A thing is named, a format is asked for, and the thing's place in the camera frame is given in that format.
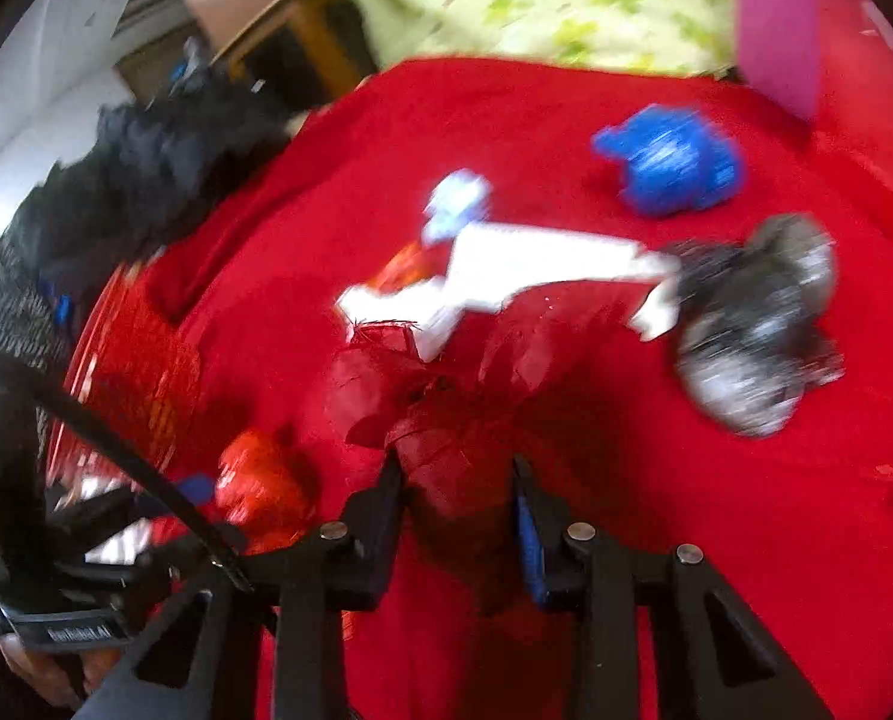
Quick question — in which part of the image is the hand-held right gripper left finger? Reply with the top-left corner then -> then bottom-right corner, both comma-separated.
64,454 -> 410,720

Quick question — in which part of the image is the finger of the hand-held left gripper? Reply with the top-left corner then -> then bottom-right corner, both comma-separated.
142,521 -> 248,578
127,472 -> 223,522

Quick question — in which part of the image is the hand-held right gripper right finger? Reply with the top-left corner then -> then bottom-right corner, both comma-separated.
510,454 -> 837,720

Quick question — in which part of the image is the bright red wrapper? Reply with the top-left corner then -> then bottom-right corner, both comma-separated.
214,431 -> 320,552

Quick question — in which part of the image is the red plastic basket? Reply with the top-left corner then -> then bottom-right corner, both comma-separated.
45,259 -> 208,488

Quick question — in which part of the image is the white paper carton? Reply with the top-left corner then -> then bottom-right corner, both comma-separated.
335,221 -> 683,362

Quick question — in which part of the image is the light blue face mask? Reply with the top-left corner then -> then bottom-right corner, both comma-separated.
422,169 -> 492,245

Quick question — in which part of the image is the blue plastic bag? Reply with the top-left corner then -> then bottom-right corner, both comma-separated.
592,105 -> 747,218

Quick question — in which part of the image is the person's left hand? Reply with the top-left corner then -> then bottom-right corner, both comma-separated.
0,634 -> 128,710

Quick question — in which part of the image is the red table cloth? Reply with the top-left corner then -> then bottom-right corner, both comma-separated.
146,56 -> 893,720

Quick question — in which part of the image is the black white floral garment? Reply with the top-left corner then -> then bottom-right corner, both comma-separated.
0,236 -> 73,391

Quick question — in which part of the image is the orange snack wrapper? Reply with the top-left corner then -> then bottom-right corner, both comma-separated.
367,240 -> 447,293

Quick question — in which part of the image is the silver black shiny bow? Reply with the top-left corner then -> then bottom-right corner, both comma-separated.
663,214 -> 844,440

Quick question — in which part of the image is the black puffy jacket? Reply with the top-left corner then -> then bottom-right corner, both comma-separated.
11,79 -> 297,278

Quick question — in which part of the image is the wooden cabinet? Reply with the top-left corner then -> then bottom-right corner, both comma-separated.
154,0 -> 372,102

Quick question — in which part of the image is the green clover print blanket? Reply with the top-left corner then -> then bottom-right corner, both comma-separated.
303,0 -> 747,80

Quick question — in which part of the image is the pink paper bag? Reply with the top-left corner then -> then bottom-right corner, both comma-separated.
735,0 -> 822,121

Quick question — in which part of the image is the red paper gift bag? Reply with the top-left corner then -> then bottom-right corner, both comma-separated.
810,0 -> 893,166

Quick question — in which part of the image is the black cable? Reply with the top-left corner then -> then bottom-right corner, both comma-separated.
0,341 -> 256,593

